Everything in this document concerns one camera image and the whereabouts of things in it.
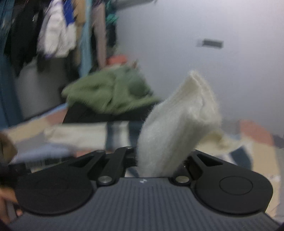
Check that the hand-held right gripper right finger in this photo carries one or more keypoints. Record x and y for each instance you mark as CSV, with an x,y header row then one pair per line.
x,y
193,164

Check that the green bag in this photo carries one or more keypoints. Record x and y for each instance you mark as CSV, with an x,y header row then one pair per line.
x,y
138,86

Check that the green fleece jacket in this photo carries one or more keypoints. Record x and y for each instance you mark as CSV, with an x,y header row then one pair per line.
x,y
106,91

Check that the person's left hand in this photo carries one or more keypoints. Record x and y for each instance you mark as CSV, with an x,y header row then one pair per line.
x,y
6,202

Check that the cream navy striped sweater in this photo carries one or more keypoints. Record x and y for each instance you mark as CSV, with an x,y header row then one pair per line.
x,y
177,122

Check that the orange box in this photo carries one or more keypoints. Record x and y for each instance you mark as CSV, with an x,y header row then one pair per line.
x,y
116,60

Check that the rack of hanging clothes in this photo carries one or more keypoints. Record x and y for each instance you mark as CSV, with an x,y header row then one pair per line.
x,y
55,33

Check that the black jacket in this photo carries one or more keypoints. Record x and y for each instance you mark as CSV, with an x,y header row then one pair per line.
x,y
84,115

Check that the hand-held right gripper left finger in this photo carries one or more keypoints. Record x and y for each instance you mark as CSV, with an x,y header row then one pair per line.
x,y
115,162

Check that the patchwork bedspread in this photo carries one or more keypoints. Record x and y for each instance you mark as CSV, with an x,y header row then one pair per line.
x,y
261,155

